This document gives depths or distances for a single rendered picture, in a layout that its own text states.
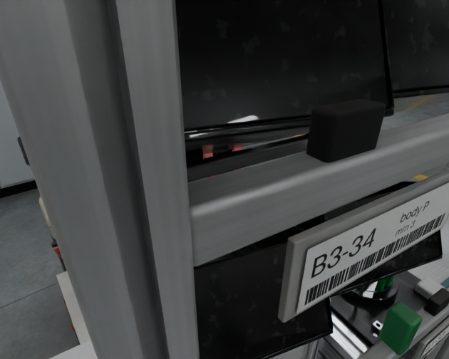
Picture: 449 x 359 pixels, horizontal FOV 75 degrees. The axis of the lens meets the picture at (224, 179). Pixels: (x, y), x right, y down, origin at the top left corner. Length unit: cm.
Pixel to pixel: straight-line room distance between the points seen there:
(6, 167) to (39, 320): 173
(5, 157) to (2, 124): 32
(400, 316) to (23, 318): 210
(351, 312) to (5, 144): 313
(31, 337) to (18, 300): 33
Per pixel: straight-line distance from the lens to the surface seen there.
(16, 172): 346
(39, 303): 223
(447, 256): 107
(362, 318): 72
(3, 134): 334
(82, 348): 82
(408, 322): 23
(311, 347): 67
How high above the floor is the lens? 150
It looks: 28 degrees down
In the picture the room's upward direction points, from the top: straight up
